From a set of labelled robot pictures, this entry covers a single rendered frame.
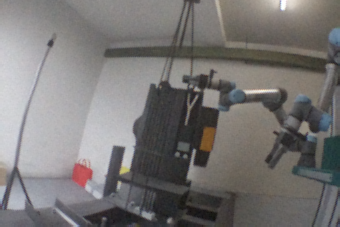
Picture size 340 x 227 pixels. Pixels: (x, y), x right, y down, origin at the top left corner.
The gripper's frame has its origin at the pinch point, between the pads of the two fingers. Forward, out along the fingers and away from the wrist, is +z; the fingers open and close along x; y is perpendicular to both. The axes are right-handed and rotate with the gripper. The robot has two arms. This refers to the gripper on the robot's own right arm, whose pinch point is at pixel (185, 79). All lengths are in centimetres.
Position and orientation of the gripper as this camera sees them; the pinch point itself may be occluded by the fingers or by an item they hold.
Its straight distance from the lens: 110.0
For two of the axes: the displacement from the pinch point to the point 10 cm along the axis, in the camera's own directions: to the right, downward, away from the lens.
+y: -1.9, 9.5, -2.6
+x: 0.5, 2.7, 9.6
